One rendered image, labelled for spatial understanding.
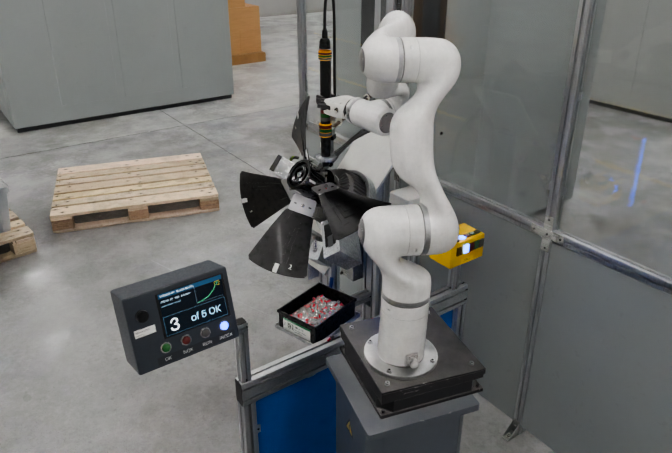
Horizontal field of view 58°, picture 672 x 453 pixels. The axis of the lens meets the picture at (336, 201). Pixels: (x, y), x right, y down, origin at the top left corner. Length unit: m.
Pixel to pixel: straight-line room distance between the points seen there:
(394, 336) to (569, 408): 1.28
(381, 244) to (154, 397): 1.96
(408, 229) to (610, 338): 1.20
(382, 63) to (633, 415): 1.65
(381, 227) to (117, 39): 6.27
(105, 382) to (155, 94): 4.91
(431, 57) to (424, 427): 0.89
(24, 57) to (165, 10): 1.60
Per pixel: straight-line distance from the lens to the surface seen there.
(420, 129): 1.36
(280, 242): 2.14
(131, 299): 1.47
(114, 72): 7.46
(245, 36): 10.27
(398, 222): 1.37
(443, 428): 1.66
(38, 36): 7.24
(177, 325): 1.52
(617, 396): 2.50
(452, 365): 1.62
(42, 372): 3.46
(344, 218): 1.97
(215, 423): 2.94
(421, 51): 1.37
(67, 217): 4.77
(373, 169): 2.34
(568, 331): 2.50
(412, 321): 1.50
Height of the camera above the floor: 2.02
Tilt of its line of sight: 24 degrees down
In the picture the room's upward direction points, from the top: straight up
